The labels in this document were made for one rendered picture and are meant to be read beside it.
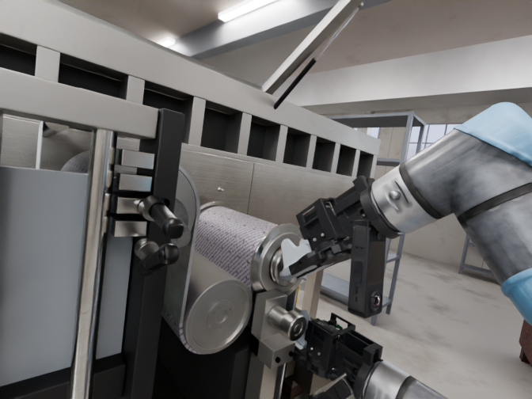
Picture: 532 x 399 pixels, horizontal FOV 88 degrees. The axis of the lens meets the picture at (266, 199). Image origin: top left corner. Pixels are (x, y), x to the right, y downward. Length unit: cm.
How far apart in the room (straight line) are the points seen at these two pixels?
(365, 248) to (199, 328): 27
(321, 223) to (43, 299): 30
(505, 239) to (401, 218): 9
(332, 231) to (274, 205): 56
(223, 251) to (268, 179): 39
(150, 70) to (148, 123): 51
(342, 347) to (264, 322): 14
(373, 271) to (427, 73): 326
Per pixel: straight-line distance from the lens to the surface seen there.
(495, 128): 32
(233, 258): 53
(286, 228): 50
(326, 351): 53
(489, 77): 342
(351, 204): 38
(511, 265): 31
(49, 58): 69
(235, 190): 81
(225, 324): 49
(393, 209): 34
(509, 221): 31
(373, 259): 37
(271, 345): 49
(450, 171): 32
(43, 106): 22
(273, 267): 48
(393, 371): 50
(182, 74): 75
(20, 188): 24
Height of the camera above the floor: 140
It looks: 5 degrees down
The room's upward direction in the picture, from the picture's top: 8 degrees clockwise
